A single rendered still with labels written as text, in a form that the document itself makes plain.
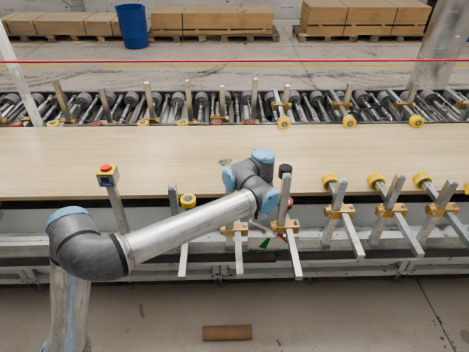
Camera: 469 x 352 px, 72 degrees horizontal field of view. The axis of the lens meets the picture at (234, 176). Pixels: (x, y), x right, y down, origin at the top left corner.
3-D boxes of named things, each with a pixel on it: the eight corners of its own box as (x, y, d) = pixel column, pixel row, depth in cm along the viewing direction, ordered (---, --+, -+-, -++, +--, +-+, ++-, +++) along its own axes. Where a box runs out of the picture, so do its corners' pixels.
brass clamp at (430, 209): (456, 218, 155) (461, 210, 152) (428, 218, 155) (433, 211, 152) (449, 209, 160) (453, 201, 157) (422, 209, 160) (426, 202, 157)
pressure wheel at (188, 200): (199, 212, 174) (199, 197, 167) (189, 221, 169) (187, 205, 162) (190, 206, 178) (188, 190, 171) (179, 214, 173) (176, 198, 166)
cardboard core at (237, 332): (252, 335, 194) (202, 336, 194) (251, 341, 200) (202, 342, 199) (251, 322, 201) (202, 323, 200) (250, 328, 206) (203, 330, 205)
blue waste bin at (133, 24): (149, 50, 619) (143, 8, 573) (118, 50, 617) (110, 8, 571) (154, 41, 664) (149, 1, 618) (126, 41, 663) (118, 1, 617)
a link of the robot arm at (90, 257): (65, 279, 70) (286, 186, 107) (51, 242, 78) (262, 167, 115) (75, 310, 77) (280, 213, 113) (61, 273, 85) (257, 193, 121)
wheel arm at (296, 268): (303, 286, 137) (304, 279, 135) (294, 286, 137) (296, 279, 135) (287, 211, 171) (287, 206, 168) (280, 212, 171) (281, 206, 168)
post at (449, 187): (419, 251, 173) (459, 182, 143) (413, 251, 173) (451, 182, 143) (417, 246, 176) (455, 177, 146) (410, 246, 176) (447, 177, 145)
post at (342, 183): (327, 251, 171) (348, 181, 140) (321, 251, 170) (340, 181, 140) (326, 246, 173) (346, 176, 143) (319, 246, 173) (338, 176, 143)
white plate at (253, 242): (296, 249, 167) (299, 237, 161) (246, 250, 166) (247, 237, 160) (296, 248, 168) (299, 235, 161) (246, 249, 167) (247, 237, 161)
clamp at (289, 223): (298, 233, 160) (299, 227, 157) (271, 234, 159) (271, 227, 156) (296, 225, 164) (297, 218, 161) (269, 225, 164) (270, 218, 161)
